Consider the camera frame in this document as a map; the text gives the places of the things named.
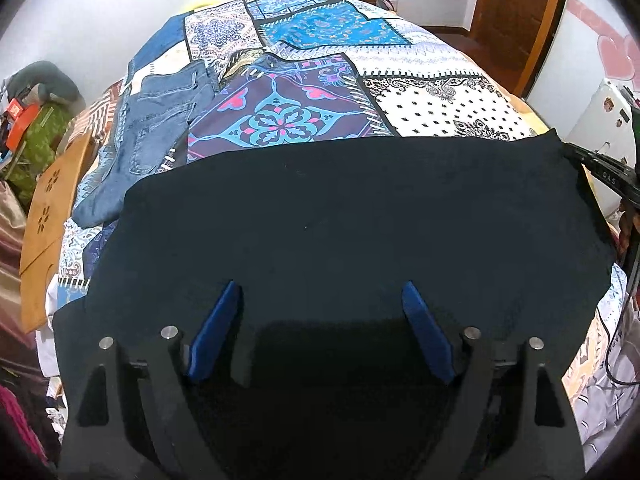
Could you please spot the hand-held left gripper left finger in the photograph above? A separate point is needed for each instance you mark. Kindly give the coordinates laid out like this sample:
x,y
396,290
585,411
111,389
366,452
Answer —
x,y
215,330

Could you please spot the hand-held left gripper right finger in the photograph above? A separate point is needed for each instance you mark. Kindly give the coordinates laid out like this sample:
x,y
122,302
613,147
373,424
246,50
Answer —
x,y
425,325

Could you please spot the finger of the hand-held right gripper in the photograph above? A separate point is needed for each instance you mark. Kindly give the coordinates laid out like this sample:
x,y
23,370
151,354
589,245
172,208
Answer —
x,y
607,172

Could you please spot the black pants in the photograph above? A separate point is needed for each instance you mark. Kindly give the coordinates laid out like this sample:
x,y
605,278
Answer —
x,y
325,210

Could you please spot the white appliance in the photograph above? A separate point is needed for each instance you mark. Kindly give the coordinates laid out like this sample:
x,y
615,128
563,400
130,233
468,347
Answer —
x,y
600,115

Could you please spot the white crumpled cloth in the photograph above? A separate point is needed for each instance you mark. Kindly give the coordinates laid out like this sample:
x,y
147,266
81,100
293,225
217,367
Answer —
x,y
57,417

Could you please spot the patchwork printed bedspread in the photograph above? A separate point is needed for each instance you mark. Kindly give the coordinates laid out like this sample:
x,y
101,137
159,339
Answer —
x,y
435,105

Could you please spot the brown wooden door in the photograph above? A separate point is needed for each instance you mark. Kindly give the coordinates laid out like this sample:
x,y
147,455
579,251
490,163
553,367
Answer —
x,y
515,5

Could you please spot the blue jeans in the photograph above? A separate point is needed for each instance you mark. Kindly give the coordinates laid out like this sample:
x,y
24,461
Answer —
x,y
145,130

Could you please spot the dark maroon garment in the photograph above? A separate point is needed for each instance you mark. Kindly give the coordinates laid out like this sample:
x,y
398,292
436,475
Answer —
x,y
17,420

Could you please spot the green patterned bag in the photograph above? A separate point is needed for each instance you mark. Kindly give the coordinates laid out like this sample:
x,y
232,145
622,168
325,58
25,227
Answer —
x,y
40,145

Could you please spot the orange box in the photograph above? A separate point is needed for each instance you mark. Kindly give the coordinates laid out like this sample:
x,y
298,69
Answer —
x,y
20,120

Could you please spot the brown bag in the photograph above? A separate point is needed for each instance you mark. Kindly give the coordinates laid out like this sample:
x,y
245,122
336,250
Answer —
x,y
377,1

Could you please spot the grey curved pillow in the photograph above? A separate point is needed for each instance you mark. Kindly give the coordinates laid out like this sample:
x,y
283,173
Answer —
x,y
50,77

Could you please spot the pink heart wall sticker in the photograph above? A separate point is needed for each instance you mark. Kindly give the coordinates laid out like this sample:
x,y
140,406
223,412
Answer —
x,y
615,52

